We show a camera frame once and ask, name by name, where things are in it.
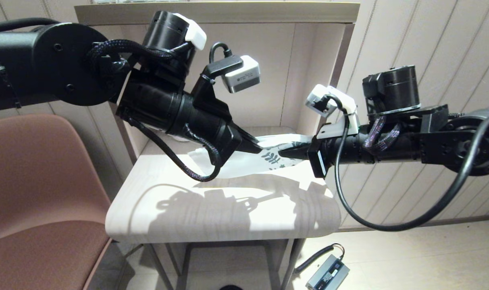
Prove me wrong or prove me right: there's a brown pink chair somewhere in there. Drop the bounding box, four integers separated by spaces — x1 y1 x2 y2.
0 114 112 290

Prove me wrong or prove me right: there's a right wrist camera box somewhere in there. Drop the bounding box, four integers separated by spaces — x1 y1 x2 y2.
306 85 337 118

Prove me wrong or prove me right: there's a black braided cable loop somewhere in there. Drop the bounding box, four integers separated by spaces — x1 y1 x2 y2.
123 117 223 182

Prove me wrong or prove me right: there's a long black smooth cable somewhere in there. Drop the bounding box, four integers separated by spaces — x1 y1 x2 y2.
325 95 489 231

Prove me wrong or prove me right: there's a beige wooden desk with hutch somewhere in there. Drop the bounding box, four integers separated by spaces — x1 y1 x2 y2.
74 1 362 290

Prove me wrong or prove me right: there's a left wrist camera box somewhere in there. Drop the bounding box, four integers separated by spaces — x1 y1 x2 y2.
221 55 261 94

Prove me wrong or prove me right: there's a white floral zip pouch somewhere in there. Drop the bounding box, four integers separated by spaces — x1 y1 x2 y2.
188 134 315 180

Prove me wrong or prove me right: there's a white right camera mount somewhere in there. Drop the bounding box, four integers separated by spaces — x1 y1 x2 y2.
315 85 358 139

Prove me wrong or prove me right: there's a purple black braided cable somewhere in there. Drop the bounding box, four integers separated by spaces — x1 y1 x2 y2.
363 115 402 151

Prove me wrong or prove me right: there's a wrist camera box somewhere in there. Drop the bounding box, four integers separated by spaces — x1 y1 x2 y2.
221 55 261 94
306 85 337 118

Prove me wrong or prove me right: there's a black coiled power cable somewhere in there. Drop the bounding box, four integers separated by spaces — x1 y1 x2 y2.
294 245 345 276

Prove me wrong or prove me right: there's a grey power adapter box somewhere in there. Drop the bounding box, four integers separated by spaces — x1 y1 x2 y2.
306 255 350 290

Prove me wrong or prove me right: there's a short black camera cable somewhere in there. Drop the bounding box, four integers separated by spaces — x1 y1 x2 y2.
200 41 245 85

